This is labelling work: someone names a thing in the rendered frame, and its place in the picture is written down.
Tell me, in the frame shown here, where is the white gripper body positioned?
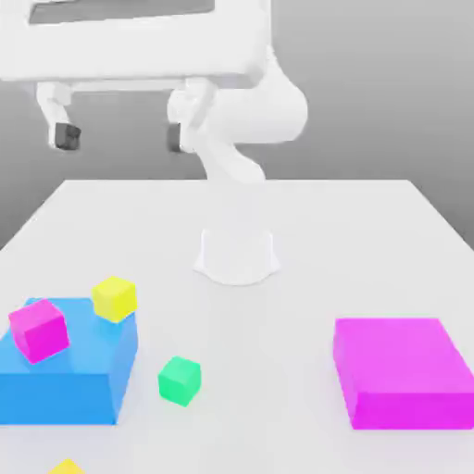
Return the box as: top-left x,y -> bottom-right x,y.
0,0 -> 274,93

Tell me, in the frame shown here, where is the small yellow cube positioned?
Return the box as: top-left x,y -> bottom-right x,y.
46,457 -> 87,474
91,275 -> 139,324

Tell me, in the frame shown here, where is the small magenta cube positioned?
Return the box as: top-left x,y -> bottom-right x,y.
7,298 -> 71,366

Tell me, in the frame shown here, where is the small green cube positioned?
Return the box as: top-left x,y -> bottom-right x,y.
156,355 -> 203,408

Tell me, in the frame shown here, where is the large blue box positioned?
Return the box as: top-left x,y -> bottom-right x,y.
0,296 -> 140,426

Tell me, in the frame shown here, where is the large magenta box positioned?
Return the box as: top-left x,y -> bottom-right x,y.
331,317 -> 474,431

